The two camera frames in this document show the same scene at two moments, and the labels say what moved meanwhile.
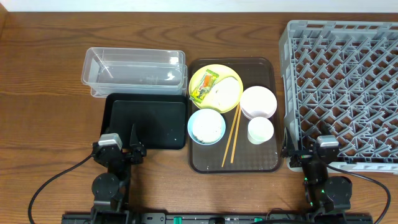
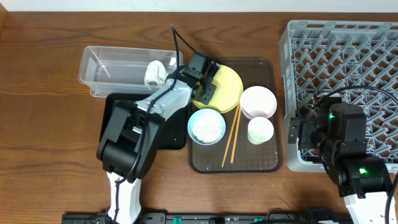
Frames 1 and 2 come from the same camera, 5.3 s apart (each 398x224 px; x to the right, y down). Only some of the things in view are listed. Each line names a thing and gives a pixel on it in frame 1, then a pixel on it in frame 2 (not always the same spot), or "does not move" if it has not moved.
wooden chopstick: [232, 129] does not move
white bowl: [258, 101] does not move
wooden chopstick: [236, 135] does not move
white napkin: [226, 93] to [155, 73]
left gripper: [121, 154] to [206, 83]
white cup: [260, 130] does not move
